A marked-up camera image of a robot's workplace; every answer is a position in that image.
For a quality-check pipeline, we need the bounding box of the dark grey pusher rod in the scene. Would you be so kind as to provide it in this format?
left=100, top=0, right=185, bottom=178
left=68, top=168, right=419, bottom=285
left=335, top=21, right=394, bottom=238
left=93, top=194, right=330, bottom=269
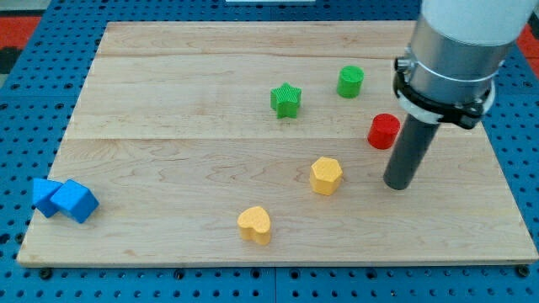
left=383, top=114, right=440, bottom=190

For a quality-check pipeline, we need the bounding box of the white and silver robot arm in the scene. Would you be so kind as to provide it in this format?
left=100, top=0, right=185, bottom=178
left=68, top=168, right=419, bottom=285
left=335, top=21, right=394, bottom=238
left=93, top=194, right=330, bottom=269
left=393, top=0, right=538, bottom=129

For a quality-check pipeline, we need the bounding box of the black clamp ring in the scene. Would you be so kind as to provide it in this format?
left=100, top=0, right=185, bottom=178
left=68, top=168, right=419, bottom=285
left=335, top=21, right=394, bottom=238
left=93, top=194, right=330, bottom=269
left=392, top=56, right=496, bottom=130

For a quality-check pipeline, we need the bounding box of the green cylinder block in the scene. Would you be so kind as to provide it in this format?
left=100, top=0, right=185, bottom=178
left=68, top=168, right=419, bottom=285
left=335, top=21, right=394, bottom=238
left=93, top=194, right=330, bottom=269
left=337, top=66, right=365, bottom=98

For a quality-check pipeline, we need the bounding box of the green star block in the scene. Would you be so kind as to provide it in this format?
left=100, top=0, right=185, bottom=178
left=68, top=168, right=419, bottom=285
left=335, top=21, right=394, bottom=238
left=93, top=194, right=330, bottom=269
left=270, top=82, right=302, bottom=119

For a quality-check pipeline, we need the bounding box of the blue cube block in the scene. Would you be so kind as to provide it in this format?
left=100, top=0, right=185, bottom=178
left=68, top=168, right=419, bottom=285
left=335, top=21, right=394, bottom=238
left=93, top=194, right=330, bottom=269
left=51, top=179, right=99, bottom=224

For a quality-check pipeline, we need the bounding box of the yellow heart block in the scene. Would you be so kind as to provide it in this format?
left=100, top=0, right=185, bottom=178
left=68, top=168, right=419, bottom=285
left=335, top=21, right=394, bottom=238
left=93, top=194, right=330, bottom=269
left=237, top=206, right=271, bottom=246

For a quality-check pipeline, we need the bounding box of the blue triangle block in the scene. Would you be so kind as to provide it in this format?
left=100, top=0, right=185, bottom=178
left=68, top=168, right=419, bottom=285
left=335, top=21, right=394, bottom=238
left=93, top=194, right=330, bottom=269
left=32, top=178, right=62, bottom=218

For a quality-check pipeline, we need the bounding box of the light wooden board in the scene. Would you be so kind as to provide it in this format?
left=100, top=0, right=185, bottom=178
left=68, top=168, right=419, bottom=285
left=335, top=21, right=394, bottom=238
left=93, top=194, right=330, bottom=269
left=17, top=21, right=538, bottom=268

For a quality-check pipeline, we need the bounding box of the red cylinder block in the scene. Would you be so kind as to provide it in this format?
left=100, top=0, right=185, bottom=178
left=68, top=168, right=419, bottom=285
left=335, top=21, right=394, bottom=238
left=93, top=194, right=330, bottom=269
left=367, top=113, right=401, bottom=150

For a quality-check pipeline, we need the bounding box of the yellow hexagon block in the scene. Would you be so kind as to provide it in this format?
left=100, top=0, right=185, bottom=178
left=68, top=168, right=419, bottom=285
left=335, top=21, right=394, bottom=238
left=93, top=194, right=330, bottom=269
left=309, top=157, right=343, bottom=195

